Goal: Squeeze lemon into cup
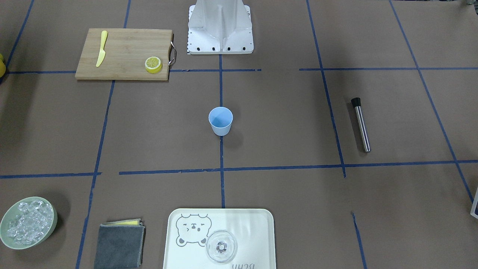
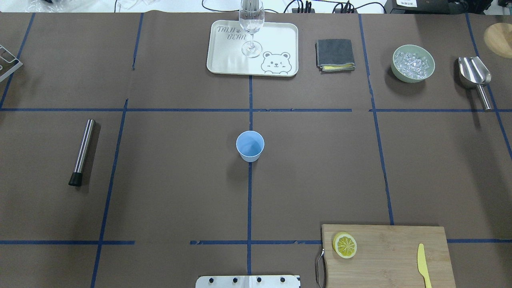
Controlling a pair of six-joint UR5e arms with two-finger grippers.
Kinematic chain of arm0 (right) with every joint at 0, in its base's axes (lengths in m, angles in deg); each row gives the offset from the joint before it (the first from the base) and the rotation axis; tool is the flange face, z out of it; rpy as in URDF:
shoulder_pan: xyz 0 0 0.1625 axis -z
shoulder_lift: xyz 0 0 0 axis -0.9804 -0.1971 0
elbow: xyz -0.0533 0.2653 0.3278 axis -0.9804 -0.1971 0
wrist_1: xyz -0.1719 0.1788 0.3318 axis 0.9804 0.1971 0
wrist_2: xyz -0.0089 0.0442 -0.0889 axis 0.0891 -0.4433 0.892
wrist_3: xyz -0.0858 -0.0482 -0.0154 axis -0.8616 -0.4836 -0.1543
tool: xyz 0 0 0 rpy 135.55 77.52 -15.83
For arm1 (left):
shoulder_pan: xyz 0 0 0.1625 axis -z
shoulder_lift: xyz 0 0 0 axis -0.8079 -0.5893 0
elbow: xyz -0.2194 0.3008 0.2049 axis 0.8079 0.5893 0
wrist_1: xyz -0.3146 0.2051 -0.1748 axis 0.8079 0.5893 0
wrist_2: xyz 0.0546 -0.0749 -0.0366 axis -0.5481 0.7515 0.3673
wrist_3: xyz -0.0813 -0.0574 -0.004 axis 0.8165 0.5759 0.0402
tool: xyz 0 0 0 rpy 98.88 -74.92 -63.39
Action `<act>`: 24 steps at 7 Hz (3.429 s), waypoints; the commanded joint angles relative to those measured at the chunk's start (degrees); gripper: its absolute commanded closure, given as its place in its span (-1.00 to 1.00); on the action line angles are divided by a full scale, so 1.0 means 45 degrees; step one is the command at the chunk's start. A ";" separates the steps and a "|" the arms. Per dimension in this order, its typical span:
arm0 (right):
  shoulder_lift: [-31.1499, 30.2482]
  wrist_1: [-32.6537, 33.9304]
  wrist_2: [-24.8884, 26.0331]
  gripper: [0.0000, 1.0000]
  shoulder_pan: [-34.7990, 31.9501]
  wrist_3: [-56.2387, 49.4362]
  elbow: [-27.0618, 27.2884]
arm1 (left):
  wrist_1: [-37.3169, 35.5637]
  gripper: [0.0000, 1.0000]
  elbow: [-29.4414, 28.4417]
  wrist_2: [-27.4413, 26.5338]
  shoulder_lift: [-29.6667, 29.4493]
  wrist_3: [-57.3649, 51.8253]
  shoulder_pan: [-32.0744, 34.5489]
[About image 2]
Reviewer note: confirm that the green bowl of ice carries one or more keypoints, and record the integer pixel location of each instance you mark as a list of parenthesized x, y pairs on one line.
[(412, 64)]

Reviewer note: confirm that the wooden cup tree stand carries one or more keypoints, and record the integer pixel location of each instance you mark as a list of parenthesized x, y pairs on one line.
[(498, 38)]

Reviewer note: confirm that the grey folded cloth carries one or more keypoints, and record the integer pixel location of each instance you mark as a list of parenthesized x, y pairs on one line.
[(333, 55)]

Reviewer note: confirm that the steel muddler black tip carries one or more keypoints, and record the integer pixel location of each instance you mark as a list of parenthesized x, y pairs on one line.
[(77, 175)]

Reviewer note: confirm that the yellow plastic knife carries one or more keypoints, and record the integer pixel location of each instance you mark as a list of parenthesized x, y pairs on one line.
[(422, 265)]

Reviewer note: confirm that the clear wine glass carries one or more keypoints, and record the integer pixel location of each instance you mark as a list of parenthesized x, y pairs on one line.
[(251, 17)]

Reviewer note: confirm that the blue plastic cup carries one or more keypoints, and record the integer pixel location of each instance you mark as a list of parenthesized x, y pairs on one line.
[(250, 145)]

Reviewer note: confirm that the metal ice scoop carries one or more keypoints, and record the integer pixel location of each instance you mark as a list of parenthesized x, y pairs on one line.
[(475, 75)]

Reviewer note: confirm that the lemon half piece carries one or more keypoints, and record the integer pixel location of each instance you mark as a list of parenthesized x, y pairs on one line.
[(344, 245)]

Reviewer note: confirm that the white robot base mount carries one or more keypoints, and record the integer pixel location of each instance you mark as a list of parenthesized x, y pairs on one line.
[(249, 281)]

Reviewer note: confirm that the bamboo cutting board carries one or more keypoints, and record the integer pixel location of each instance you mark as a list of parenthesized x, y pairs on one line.
[(386, 257)]

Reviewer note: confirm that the cream bear serving tray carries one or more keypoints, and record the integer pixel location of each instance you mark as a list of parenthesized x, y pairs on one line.
[(274, 52)]

